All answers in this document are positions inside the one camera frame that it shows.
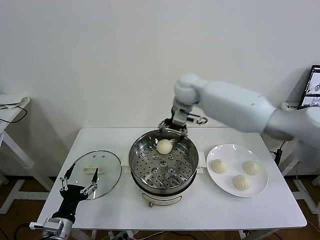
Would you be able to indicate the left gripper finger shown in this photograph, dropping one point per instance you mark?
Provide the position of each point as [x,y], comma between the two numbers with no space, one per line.
[68,175]
[95,177]

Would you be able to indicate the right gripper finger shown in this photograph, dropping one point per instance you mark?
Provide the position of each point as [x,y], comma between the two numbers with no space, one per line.
[184,131]
[162,125]

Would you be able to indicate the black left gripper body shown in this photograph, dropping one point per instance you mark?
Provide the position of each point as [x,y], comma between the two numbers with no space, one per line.
[71,197]

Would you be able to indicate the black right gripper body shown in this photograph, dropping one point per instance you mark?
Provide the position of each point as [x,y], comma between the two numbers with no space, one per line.
[175,126]

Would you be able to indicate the round glass pot lid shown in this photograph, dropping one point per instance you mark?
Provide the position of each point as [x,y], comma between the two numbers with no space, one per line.
[112,175]

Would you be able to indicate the white steamed baozi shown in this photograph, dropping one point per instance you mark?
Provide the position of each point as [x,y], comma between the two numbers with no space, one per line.
[218,166]
[251,168]
[241,183]
[164,147]

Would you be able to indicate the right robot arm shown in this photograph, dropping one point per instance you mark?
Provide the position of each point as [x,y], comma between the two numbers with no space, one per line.
[225,100]

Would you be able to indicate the stainless steel steamer basket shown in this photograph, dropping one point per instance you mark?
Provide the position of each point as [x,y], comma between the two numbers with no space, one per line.
[162,175]

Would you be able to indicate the white round plate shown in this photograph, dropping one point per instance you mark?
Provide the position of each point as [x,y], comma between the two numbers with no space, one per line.
[225,185]

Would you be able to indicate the cream electric pot base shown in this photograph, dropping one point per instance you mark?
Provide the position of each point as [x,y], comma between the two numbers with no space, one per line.
[160,199]

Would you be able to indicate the white side table with cloth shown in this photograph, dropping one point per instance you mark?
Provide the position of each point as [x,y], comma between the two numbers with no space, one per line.
[12,115]

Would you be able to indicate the white folded cloth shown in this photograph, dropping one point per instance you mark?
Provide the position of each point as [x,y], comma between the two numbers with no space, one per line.
[10,100]

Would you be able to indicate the white side table with laptop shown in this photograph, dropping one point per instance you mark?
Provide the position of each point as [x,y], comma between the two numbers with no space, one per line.
[285,106]

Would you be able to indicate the grey open laptop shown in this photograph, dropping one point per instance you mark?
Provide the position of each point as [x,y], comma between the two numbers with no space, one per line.
[312,87]

